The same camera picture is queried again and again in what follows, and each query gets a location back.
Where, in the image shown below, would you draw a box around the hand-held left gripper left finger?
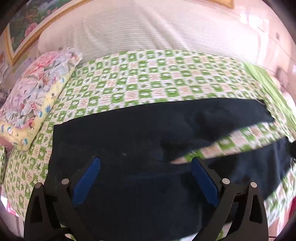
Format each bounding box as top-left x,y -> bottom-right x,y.
24,156 -> 101,241

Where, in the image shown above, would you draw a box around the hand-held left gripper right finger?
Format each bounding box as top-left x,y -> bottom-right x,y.
191,157 -> 270,241

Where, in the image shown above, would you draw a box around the dark navy pants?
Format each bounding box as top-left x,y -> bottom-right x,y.
47,97 -> 295,241

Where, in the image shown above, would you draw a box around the yellow cartoon print pillow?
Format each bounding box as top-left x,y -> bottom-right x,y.
0,70 -> 77,151

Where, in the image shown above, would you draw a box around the floral pillow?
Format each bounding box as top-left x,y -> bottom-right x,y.
0,47 -> 83,129

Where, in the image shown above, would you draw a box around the green checkered bed sheet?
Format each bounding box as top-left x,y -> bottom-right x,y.
0,49 -> 296,241

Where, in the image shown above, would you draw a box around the white striped headboard cushion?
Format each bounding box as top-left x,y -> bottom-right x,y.
38,0 -> 273,70

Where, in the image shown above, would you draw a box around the gold framed flower painting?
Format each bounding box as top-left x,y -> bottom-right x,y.
5,0 -> 88,66

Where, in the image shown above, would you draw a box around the gold picture frame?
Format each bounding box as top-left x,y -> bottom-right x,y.
185,0 -> 235,10

